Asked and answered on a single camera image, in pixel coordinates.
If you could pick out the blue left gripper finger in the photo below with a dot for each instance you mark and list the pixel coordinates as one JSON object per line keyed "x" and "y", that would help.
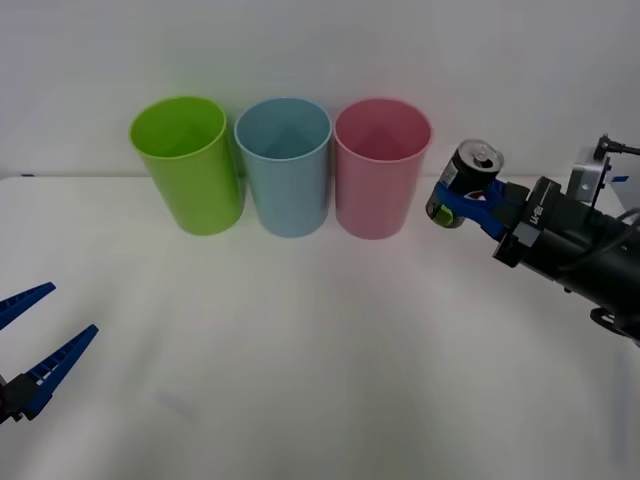
{"x": 55, "y": 367}
{"x": 22, "y": 302}

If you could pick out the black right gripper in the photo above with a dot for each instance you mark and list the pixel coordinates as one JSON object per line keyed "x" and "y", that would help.
{"x": 552, "y": 230}

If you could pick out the black drink can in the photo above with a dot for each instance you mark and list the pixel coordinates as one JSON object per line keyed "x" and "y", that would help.
{"x": 462, "y": 170}

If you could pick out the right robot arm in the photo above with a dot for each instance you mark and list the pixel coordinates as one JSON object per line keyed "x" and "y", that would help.
{"x": 607, "y": 260}

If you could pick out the pink plastic bin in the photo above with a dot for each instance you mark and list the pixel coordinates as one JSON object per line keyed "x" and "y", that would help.
{"x": 375, "y": 200}

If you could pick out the pale blue plastic bin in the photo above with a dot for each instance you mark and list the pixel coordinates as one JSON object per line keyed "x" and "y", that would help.
{"x": 290, "y": 200}

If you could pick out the green plastic bin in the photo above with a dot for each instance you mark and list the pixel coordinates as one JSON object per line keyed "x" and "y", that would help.
{"x": 200, "y": 195}

